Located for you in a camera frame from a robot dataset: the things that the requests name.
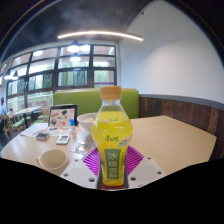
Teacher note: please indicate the wooden chairs with green seats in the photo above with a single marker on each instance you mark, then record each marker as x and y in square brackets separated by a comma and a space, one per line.
[18, 123]

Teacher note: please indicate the white paper sheets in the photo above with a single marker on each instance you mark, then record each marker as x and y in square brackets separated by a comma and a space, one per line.
[33, 130]

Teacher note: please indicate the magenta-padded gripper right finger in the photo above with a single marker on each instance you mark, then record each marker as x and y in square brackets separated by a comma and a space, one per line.
[146, 171]

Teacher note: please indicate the clear plastic packet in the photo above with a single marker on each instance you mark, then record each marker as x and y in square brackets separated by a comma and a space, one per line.
[80, 147]

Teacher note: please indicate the person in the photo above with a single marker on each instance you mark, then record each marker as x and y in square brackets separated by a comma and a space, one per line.
[3, 107]

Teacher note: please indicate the green upholstered bench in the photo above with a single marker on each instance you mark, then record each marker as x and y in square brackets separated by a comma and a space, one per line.
[80, 100]

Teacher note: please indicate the black-framed picture stand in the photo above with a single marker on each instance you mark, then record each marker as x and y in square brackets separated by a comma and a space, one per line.
[62, 116]

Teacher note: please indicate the pendant ceiling lights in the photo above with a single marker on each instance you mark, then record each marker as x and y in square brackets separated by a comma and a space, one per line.
[73, 48]

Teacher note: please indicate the light wooden dining table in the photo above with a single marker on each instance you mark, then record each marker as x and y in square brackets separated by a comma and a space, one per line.
[28, 110]

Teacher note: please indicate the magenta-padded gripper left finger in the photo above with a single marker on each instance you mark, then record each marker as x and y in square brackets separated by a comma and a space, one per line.
[80, 171]

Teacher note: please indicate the long linear ceiling lamp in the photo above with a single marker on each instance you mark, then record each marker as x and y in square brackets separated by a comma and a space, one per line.
[100, 33]

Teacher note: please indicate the small dark box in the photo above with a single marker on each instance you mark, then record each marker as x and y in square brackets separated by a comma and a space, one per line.
[42, 136]

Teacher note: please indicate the small blue-capped bottle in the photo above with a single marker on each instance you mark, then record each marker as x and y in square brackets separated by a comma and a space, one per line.
[72, 127]

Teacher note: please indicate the white ceramic mug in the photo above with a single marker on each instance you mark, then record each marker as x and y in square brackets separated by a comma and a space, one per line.
[53, 160]

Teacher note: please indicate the white ceramic bowl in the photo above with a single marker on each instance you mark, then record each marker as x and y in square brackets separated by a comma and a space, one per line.
[86, 121]

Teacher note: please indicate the yellow drink bottle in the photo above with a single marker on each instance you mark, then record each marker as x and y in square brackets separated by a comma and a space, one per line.
[111, 133]

